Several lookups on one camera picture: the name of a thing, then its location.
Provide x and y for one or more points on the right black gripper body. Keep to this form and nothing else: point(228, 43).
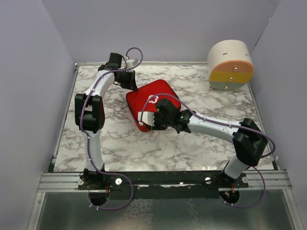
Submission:
point(160, 122)

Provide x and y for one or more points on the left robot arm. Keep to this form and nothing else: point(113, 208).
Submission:
point(90, 115)

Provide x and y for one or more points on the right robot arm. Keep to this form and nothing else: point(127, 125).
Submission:
point(248, 141)

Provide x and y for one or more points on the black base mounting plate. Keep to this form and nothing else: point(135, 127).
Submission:
point(157, 185)

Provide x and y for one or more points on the round pastel drawer cabinet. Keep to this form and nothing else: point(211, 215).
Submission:
point(229, 65)

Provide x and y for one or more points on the aluminium frame rail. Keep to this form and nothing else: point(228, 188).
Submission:
point(68, 182)

